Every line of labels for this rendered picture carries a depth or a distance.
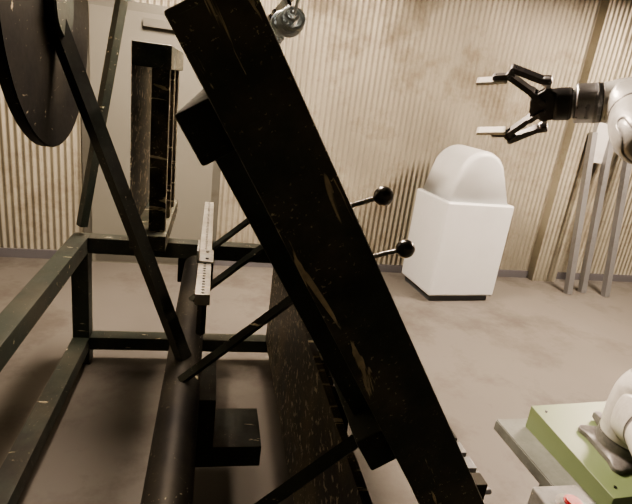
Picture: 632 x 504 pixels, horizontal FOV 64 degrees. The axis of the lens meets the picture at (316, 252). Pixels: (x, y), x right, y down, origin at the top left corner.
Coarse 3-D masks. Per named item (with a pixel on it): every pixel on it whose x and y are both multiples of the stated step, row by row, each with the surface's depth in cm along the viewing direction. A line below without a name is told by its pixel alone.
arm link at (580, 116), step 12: (588, 84) 114; (600, 84) 112; (576, 96) 114; (588, 96) 112; (600, 96) 111; (576, 108) 114; (588, 108) 113; (600, 108) 112; (576, 120) 116; (588, 120) 115
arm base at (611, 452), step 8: (592, 416) 159; (600, 416) 156; (584, 432) 152; (592, 432) 151; (600, 432) 147; (592, 440) 149; (600, 440) 146; (608, 440) 144; (600, 448) 145; (608, 448) 144; (616, 448) 142; (624, 448) 140; (608, 456) 143; (616, 456) 142; (624, 456) 141; (608, 464) 142; (616, 464) 140; (624, 464) 140; (616, 472) 139; (624, 472) 139
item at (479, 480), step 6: (456, 438) 153; (462, 450) 147; (468, 456) 151; (468, 462) 143; (474, 468) 141; (474, 474) 138; (480, 474) 139; (474, 480) 136; (480, 480) 136; (480, 486) 135; (486, 486) 135; (480, 492) 136; (486, 492) 138
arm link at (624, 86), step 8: (616, 80) 112; (624, 80) 110; (608, 88) 111; (616, 88) 109; (624, 88) 108; (608, 96) 111; (616, 96) 108; (624, 96) 106; (608, 104) 110; (608, 112) 109; (600, 120) 114
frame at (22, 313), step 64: (64, 256) 244; (192, 256) 285; (256, 256) 294; (0, 320) 180; (192, 320) 212; (64, 384) 248; (192, 384) 171; (320, 384) 162; (192, 448) 144; (256, 448) 209; (320, 448) 157
